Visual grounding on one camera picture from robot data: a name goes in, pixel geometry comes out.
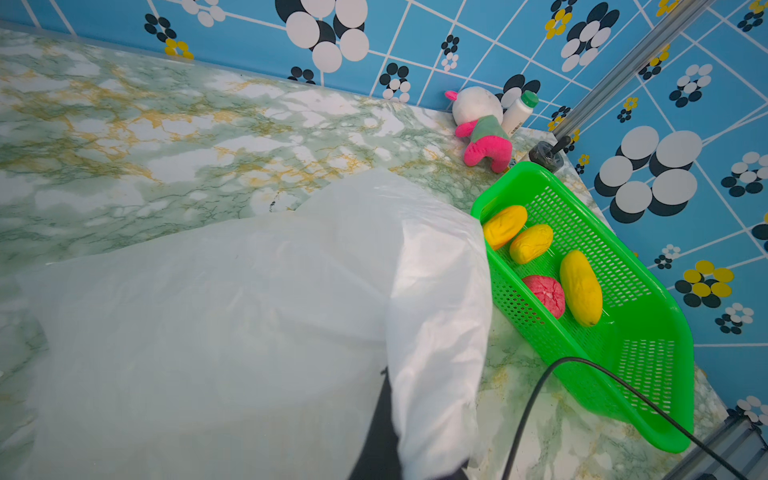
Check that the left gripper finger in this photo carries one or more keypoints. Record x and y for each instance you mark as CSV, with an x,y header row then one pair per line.
x,y
379,457

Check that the white plastic bag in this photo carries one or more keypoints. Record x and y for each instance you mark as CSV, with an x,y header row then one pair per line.
x,y
253,348

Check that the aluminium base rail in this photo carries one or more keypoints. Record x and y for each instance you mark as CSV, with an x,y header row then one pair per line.
x,y
739,441

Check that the yellow corn-like fruit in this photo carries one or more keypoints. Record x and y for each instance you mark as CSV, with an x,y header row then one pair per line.
x,y
531,243

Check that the long yellow fruit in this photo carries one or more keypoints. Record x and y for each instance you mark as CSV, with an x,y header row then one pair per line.
x,y
582,290

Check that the red round fruit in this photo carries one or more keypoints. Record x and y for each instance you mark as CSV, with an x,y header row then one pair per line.
x,y
549,292

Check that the jar with black lid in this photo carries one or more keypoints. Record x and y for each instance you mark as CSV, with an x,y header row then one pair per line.
x,y
547,155

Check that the right aluminium frame post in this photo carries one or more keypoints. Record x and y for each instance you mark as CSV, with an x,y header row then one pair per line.
x,y
670,26

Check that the white bottle green cap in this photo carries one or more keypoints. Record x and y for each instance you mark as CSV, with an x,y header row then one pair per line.
x,y
519,111

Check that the pink white plush toy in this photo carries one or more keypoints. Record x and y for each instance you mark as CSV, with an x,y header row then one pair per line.
x,y
478,115

